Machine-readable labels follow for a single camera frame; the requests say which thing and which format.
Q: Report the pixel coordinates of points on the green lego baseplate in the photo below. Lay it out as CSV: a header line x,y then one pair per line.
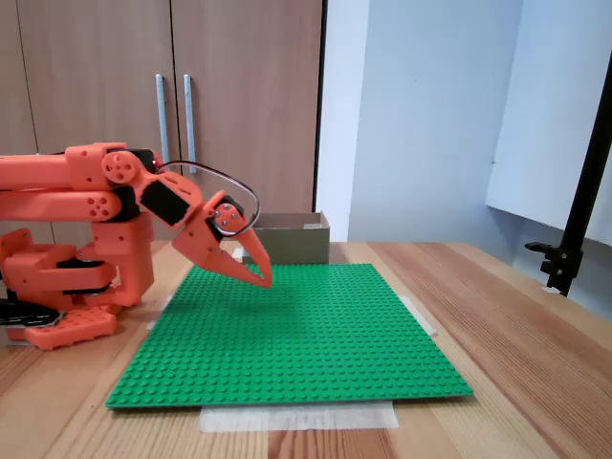
x,y
287,344

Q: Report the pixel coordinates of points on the brown wooden cabinet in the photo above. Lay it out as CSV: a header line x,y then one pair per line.
x,y
239,95

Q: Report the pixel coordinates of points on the small white tape piece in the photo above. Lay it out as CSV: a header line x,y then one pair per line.
x,y
552,290

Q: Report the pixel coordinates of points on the white wall panel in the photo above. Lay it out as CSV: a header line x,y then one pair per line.
x,y
540,143

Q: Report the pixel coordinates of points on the masking tape strip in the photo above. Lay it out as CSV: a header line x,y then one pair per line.
x,y
237,252
296,418
160,313
423,320

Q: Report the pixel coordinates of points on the open cardboard box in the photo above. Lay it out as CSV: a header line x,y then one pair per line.
x,y
301,244

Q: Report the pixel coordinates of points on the black camera stand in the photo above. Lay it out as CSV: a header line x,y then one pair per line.
x,y
574,239

